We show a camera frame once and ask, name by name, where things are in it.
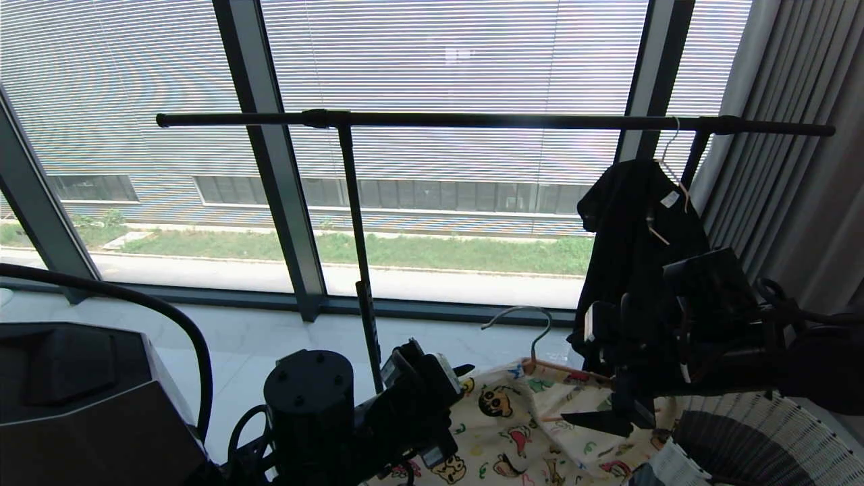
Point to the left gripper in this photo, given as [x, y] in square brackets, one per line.
[412, 432]

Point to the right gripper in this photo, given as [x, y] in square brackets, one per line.
[675, 358]

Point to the cream printed garment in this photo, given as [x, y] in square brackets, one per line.
[513, 432]

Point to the pink clothes hanger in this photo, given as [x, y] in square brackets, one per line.
[675, 145]
[543, 337]

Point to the black garment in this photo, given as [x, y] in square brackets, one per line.
[628, 223]

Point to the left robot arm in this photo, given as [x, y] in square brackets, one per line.
[81, 405]

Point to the white laundry basket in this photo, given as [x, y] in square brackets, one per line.
[776, 439]

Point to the black clothes rack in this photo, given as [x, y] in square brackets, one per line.
[472, 121]

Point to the window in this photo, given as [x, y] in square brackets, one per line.
[439, 61]

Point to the grey curtain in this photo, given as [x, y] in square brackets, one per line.
[796, 101]

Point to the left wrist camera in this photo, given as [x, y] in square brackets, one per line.
[418, 371]

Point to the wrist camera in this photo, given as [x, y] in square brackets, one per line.
[418, 371]
[712, 283]

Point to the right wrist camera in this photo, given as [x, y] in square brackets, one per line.
[712, 283]

